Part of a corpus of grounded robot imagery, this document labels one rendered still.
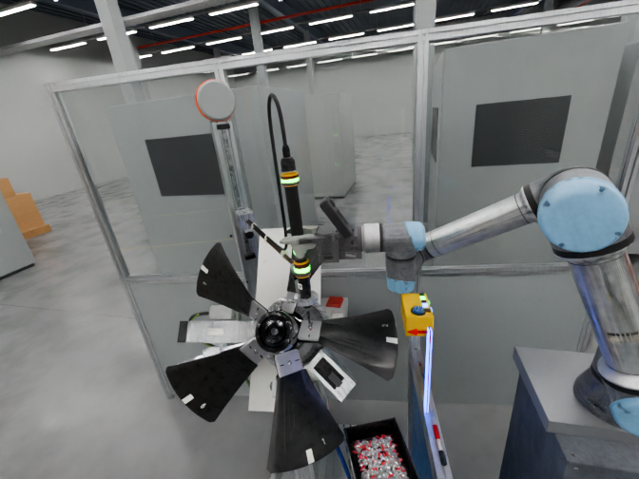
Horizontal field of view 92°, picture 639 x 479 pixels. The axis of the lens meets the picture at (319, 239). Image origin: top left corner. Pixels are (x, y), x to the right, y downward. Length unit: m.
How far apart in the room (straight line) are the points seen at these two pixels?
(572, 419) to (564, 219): 0.57
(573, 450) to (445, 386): 1.21
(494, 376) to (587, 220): 1.63
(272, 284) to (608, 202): 1.01
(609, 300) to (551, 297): 1.21
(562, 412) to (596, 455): 0.09
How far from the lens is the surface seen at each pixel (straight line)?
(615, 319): 0.79
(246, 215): 1.37
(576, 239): 0.68
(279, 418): 0.97
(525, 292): 1.89
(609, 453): 1.09
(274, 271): 1.26
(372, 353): 0.93
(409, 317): 1.21
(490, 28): 1.54
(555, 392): 1.11
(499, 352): 2.09
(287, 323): 0.93
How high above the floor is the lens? 1.79
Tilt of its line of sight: 22 degrees down
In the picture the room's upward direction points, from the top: 6 degrees counter-clockwise
